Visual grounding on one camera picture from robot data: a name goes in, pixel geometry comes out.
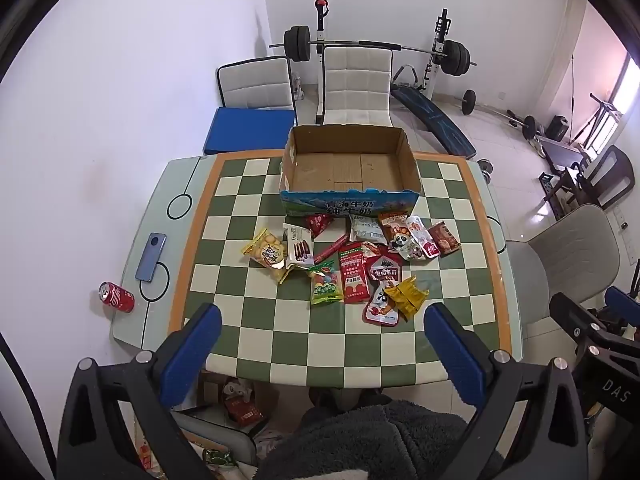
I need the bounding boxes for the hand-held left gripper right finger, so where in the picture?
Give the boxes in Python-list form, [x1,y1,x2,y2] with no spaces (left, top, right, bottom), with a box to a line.
[424,302,593,480]

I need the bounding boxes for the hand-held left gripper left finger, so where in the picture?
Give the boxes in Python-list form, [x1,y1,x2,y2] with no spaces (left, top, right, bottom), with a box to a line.
[55,304,222,480]

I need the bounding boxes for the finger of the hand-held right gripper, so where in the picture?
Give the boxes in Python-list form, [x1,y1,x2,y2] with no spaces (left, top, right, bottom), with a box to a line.
[549,292,608,356]
[604,285,640,318]

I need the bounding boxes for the plain yellow snack packet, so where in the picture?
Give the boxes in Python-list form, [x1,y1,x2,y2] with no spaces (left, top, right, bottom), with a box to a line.
[384,276,431,320]

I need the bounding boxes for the white red snack pouch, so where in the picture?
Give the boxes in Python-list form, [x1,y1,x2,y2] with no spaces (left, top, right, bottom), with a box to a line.
[362,282,401,327]

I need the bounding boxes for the red white dark snack packet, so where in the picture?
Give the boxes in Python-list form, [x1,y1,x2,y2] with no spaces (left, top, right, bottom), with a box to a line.
[366,255,405,293]

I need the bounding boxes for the brown pastry snack packet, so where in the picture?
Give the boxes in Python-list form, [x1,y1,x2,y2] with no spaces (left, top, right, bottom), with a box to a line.
[427,221,461,257]

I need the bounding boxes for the white red fish snack packet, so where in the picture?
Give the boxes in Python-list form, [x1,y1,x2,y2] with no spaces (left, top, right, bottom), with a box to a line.
[406,216,441,259]

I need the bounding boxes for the yellow biscuit snack packet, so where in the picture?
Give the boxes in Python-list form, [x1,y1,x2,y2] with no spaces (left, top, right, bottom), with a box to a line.
[242,229,291,283]

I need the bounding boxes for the white panda snack packet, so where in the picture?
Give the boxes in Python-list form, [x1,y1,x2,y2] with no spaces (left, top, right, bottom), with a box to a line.
[387,227,417,261]

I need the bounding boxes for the large red snack packet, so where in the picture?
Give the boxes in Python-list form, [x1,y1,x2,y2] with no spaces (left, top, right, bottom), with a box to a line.
[338,242,373,304]

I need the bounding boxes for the green colourful candy packet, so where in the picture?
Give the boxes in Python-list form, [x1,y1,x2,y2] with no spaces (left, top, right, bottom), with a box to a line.
[307,262,343,306]

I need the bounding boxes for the orange brown snack packet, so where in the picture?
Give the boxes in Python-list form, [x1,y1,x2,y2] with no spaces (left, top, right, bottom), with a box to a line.
[377,211,410,241]

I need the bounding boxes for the white chocolate biscuit packet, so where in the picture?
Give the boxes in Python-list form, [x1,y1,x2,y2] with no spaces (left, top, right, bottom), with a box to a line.
[282,223,315,271]

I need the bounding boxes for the silver white snack packet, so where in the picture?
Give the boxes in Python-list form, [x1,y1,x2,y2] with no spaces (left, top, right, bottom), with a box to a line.
[348,214,386,243]

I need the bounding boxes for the red sausage stick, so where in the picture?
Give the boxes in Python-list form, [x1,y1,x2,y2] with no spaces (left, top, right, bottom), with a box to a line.
[313,234,349,265]

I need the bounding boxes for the small red snack packet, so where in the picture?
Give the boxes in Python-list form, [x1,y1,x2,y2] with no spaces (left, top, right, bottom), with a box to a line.
[305,213,335,238]

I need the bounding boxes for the printed cardboard box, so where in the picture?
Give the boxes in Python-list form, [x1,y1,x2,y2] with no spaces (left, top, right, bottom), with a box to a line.
[279,125,422,218]

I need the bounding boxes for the grey plastic chair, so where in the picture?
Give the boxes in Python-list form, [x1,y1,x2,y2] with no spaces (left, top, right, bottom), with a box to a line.
[505,203,622,322]

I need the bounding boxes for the open brown carton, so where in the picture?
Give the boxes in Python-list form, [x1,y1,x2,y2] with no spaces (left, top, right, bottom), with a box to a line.
[196,371,281,433]

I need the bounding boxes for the red soda can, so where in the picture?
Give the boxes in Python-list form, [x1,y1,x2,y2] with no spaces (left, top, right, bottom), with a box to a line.
[98,281,135,313]

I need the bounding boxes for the blue smartphone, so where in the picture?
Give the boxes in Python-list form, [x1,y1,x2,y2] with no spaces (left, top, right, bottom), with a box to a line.
[136,233,168,281]

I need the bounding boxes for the grey fleece clothing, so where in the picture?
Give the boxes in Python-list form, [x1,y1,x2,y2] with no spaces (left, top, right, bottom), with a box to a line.
[255,400,501,480]

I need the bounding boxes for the dark wooden chair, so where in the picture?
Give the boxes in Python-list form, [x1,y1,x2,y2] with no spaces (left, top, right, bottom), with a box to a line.
[562,145,636,212]

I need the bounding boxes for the black power strip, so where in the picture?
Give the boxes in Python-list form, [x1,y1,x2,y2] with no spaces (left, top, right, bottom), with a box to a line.
[539,172,558,206]

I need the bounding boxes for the black treadmill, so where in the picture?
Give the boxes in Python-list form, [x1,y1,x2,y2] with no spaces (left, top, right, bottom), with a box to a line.
[536,137,587,172]

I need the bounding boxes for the black speaker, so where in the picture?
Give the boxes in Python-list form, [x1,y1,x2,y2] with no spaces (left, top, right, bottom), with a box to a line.
[545,116,571,142]

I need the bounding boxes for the black metal stand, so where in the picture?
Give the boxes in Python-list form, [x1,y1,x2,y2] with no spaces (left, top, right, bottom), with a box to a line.
[572,94,625,147]

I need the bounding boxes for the short barbell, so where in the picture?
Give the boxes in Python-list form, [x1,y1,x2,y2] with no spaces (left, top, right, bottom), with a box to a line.
[462,89,538,140]

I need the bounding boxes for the black sit-up bench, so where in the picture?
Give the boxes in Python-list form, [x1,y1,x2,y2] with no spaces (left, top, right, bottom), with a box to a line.
[390,65,477,157]

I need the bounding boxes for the white padded chair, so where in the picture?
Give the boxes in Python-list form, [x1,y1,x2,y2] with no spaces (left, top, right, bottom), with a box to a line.
[216,57,297,112]
[319,45,394,127]

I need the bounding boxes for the long black barbell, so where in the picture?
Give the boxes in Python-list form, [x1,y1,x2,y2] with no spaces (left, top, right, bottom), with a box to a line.
[269,25,477,78]

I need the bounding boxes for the white barbell rack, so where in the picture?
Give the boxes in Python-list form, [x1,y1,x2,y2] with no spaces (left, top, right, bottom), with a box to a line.
[310,0,453,126]

